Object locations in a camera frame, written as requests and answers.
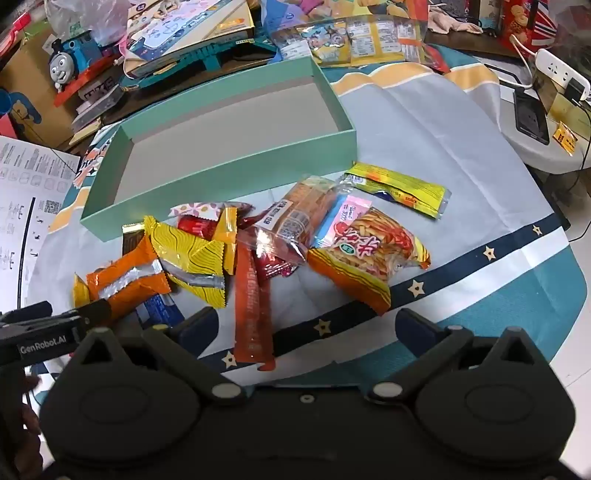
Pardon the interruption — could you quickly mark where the stack of grey boxes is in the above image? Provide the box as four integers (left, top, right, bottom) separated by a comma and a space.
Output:
69, 69, 125, 145

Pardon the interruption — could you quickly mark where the red candy packet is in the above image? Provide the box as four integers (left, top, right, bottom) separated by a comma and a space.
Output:
177, 215, 218, 241

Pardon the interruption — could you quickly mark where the brown cardboard box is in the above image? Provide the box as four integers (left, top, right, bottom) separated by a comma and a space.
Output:
0, 34, 81, 146

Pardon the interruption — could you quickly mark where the blue snack packet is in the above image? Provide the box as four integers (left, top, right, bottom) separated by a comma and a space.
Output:
136, 294, 185, 328

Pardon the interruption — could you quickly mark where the white floral packet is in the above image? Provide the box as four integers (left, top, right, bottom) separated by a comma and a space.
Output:
170, 202, 254, 220

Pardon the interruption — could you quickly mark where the gold foil box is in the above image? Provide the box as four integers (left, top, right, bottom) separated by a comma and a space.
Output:
532, 69, 589, 132

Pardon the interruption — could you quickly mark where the black plug adapter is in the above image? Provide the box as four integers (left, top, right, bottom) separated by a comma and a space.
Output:
566, 78, 591, 101

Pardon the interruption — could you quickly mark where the black phone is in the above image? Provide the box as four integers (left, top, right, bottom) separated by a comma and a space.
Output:
513, 87, 551, 147

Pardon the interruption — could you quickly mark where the yellow wavy striped packet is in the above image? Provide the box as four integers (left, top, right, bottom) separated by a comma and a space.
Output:
144, 215, 228, 309

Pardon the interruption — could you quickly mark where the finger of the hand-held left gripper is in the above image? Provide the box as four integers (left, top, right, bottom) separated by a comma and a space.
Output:
69, 299, 112, 329

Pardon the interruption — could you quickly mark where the pink plush cloth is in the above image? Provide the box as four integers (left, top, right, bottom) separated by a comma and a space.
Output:
427, 8, 485, 35

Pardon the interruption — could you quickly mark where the clear plastic bag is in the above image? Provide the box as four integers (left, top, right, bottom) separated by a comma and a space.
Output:
46, 0, 134, 49

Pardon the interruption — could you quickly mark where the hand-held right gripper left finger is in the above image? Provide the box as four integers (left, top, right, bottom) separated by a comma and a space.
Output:
69, 307, 247, 407

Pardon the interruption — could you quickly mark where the teal plastic toy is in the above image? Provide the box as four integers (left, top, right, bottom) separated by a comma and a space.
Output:
136, 37, 282, 90

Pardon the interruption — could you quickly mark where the cake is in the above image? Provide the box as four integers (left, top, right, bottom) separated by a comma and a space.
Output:
259, 175, 345, 261

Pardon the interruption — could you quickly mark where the teal cardboard box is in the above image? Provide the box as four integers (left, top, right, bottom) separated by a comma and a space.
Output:
79, 59, 358, 241

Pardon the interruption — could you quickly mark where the large cartoon snack bag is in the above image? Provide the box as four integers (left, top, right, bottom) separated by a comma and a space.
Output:
261, 0, 452, 75

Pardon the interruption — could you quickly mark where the brown chocolate bar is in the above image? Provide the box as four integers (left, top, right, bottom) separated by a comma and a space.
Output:
121, 223, 149, 259

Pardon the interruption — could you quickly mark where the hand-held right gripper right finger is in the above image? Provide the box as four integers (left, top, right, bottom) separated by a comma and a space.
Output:
365, 308, 551, 407

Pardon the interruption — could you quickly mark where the person's left hand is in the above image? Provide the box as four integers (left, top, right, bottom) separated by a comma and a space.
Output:
14, 375, 44, 462

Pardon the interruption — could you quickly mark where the white instruction sheet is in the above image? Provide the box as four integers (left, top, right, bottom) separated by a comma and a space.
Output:
0, 135, 83, 311

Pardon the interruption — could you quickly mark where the small orange-yellow packet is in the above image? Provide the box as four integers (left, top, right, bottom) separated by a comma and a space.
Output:
211, 207, 239, 275

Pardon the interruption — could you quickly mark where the long orange bar wrapper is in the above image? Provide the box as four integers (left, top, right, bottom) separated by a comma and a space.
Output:
232, 235, 278, 371

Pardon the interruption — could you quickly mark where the orange packet with silver seam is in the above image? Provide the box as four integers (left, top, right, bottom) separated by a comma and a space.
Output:
85, 234, 172, 319

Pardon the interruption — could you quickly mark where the blue toy train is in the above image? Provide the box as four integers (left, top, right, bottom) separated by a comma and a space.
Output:
48, 30, 127, 108

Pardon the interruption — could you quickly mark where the yellow wrapper with red print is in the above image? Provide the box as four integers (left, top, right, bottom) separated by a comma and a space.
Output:
344, 161, 452, 221

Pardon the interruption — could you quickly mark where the drawing mat toy box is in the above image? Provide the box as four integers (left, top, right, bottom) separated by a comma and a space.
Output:
121, 0, 256, 80

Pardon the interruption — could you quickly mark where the large red packet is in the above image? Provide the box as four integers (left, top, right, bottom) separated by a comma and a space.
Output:
249, 226, 308, 280

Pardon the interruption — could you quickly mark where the pink and blue packet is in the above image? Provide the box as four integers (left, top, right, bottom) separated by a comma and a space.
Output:
313, 193, 375, 250

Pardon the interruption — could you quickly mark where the star printed cloth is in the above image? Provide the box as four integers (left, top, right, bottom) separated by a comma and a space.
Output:
28, 44, 580, 388

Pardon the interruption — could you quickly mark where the red biscuit box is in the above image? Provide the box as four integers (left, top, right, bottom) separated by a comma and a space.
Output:
501, 0, 591, 47

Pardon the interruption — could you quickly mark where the white cable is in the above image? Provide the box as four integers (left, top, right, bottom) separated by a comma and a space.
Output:
499, 34, 539, 90

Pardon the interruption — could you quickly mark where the orange shrimp stick bag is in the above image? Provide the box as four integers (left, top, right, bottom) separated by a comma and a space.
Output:
307, 208, 432, 315

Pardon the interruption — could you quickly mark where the small yellow sachet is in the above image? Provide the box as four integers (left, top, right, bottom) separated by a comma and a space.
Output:
551, 121, 581, 157

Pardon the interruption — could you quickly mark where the white power strip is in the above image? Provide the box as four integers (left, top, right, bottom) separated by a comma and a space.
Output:
534, 48, 591, 101

